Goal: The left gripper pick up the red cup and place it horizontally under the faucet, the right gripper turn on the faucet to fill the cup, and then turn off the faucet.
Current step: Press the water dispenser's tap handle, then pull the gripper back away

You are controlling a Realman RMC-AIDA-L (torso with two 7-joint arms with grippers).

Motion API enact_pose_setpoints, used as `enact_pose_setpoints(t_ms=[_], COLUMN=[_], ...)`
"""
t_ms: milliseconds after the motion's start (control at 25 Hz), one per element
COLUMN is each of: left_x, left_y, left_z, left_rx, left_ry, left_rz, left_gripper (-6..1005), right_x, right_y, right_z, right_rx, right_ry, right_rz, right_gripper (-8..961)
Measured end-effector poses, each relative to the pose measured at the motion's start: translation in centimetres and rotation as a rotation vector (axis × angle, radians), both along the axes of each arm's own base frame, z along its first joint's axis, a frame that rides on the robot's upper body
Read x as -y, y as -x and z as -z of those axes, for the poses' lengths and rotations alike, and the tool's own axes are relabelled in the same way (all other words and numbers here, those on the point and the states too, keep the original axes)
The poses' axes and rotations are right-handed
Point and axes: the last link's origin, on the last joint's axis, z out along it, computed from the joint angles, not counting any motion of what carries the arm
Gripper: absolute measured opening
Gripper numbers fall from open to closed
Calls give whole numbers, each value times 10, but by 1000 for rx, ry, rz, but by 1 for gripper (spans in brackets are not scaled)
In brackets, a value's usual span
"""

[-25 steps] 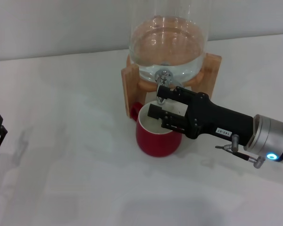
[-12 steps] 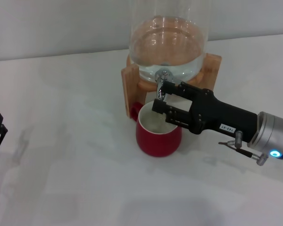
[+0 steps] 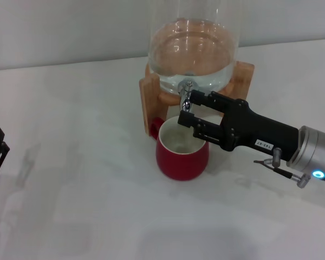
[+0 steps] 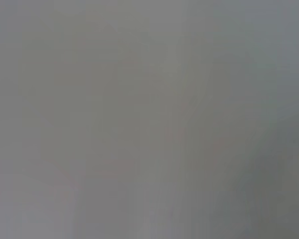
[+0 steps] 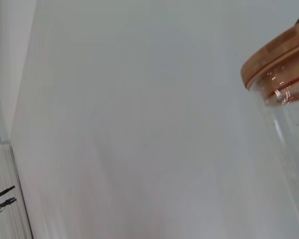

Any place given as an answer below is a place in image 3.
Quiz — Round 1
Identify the chrome faucet tap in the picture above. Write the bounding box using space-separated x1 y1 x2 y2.
178 80 200 113

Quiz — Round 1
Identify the glass water dispenser jar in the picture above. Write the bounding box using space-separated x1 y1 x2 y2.
146 0 243 94

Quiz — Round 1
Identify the red ceramic cup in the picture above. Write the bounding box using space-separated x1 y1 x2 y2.
148 116 211 181

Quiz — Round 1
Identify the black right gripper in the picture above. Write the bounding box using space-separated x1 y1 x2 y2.
178 90 300 163

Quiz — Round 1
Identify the wooden dispenser stand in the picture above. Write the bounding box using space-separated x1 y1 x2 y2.
139 61 255 135

